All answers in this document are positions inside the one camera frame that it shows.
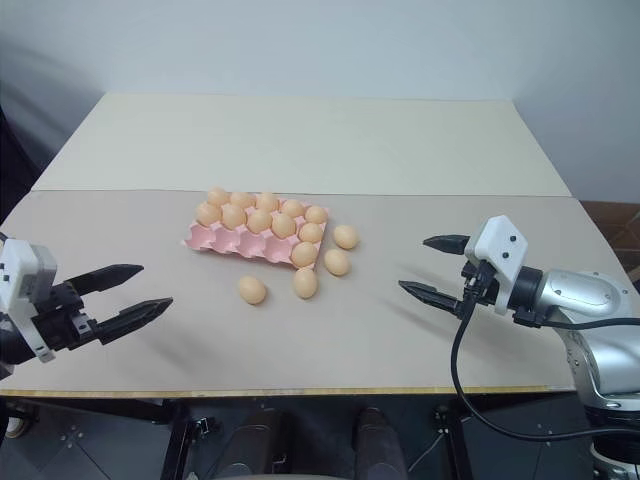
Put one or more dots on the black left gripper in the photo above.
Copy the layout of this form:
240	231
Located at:
62	315

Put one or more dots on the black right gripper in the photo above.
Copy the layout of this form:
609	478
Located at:
481	282

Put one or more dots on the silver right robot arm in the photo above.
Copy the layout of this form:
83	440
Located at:
575	295

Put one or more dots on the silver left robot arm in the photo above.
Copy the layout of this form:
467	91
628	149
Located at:
10	350

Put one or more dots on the pink egg tray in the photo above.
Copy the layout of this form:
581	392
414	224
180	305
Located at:
227	241

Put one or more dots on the tan plastic egg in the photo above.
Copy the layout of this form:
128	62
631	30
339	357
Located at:
207	212
310	232
316	214
346	236
337	262
233	216
266	202
259	220
305	283
304	253
283	225
293	208
217	195
251	290
242	200

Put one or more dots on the black metal table leg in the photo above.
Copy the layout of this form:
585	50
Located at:
177	440
450	440

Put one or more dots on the white shoe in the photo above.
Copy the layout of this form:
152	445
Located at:
17	426

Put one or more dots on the dark rounded shape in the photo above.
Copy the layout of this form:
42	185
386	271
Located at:
375	445
252	445

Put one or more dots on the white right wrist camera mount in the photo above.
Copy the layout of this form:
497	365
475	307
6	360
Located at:
500	245

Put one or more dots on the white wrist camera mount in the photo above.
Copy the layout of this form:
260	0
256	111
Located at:
500	245
25	272

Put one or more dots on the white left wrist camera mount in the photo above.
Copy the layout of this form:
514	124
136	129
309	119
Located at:
25	272

